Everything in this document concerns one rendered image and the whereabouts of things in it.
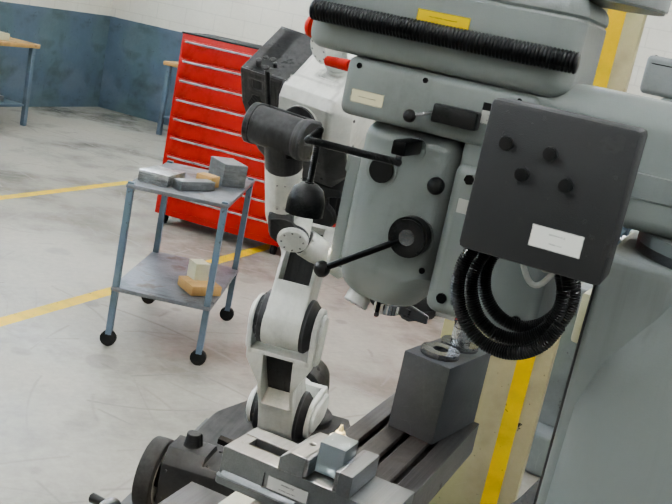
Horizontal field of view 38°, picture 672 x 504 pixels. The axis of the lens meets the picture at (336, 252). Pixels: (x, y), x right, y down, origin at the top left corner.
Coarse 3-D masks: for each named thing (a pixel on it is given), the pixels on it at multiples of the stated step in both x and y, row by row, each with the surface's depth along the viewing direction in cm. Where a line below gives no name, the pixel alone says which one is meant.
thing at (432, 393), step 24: (408, 360) 218; (432, 360) 215; (456, 360) 217; (480, 360) 225; (408, 384) 218; (432, 384) 215; (456, 384) 217; (480, 384) 230; (408, 408) 219; (432, 408) 215; (456, 408) 222; (408, 432) 219; (432, 432) 216
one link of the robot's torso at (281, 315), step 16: (288, 256) 255; (288, 272) 255; (304, 272) 254; (272, 288) 250; (288, 288) 249; (304, 288) 248; (272, 304) 248; (288, 304) 248; (304, 304) 248; (256, 320) 250; (272, 320) 248; (288, 320) 247; (304, 320) 246; (256, 336) 251; (272, 336) 249; (288, 336) 247; (304, 336) 247; (304, 352) 252
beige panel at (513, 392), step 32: (608, 32) 320; (640, 32) 317; (608, 64) 322; (448, 320) 358; (544, 352) 344; (512, 384) 351; (544, 384) 346; (480, 416) 358; (512, 416) 352; (480, 448) 359; (512, 448) 354; (448, 480) 367; (480, 480) 361; (512, 480) 356
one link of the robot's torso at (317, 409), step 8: (312, 384) 285; (312, 392) 284; (320, 392) 280; (248, 400) 274; (312, 400) 273; (320, 400) 278; (328, 400) 287; (248, 408) 272; (312, 408) 270; (320, 408) 276; (248, 416) 273; (312, 416) 271; (320, 416) 280; (304, 424) 269; (312, 424) 271; (304, 432) 270; (312, 432) 273
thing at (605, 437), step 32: (640, 256) 149; (608, 288) 146; (640, 288) 144; (608, 320) 147; (640, 320) 145; (576, 352) 151; (608, 352) 147; (640, 352) 144; (576, 384) 150; (608, 384) 146; (640, 384) 144; (576, 416) 150; (608, 416) 147; (640, 416) 145; (576, 448) 149; (608, 448) 147; (640, 448) 145; (544, 480) 154; (576, 480) 150; (608, 480) 148; (640, 480) 146
